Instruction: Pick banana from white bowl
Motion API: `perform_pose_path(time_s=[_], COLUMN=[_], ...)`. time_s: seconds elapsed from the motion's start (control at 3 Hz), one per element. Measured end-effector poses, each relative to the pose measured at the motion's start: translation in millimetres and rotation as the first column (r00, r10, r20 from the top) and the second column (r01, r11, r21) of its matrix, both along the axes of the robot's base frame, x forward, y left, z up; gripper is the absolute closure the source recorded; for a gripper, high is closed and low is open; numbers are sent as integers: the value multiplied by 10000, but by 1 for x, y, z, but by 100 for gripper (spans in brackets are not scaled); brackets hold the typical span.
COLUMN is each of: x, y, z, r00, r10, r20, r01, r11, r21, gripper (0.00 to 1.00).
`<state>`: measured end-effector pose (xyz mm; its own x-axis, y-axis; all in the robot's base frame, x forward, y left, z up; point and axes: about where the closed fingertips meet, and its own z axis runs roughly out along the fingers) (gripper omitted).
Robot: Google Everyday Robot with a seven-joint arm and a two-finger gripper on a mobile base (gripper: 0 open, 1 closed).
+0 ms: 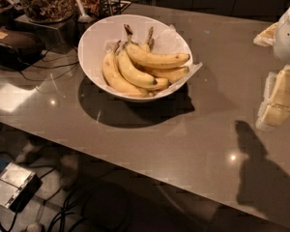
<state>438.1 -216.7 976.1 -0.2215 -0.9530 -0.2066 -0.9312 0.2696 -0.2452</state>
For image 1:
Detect black cable on table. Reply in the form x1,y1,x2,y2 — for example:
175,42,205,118
17,42,81,83

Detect dark metal stand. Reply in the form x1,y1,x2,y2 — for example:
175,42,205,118
14,14,77,54

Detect glass jar of nuts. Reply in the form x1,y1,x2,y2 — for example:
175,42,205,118
19,0,73,24

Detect yellow banana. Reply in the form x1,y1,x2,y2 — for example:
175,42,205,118
124,24,190,70
102,42,152,98
145,67,189,83
117,49,170,90

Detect white ceramic bowl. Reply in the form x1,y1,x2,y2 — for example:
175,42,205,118
77,14,194,103

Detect black device with label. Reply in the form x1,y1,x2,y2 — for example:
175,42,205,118
0,27,45,71

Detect black floor cables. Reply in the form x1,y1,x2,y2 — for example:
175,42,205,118
0,164,133,232

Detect silver metal box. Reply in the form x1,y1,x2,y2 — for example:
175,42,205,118
0,162,42,212

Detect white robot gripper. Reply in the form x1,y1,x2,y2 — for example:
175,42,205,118
253,7,290,131

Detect white paper bowl liner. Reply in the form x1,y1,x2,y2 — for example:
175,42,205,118
103,27,203,101

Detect metal scoop spoon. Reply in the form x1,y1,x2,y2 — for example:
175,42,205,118
75,0,93,23

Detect black wire basket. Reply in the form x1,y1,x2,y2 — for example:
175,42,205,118
99,0,131,19

